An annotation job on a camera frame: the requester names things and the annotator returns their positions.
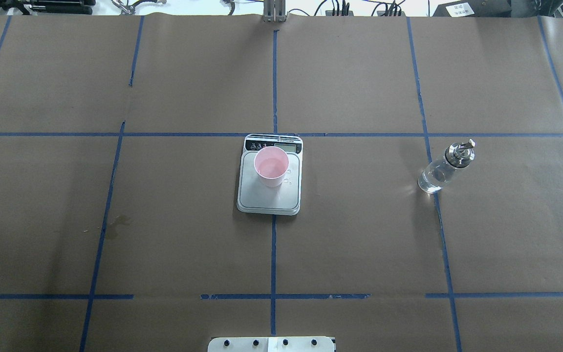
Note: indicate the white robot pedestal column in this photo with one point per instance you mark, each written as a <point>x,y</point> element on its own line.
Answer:
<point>273,344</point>

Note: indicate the glass sauce bottle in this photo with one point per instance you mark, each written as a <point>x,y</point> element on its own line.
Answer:
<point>441,172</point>

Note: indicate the black power strip box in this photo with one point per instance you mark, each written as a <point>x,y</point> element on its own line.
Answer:
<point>474,8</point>

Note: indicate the aluminium frame post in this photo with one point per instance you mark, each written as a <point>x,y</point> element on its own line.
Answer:
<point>274,11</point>

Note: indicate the digital kitchen scale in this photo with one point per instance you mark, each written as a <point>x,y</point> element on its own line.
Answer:
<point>253,196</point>

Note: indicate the pink plastic cup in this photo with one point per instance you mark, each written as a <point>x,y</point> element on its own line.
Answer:
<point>271,164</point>

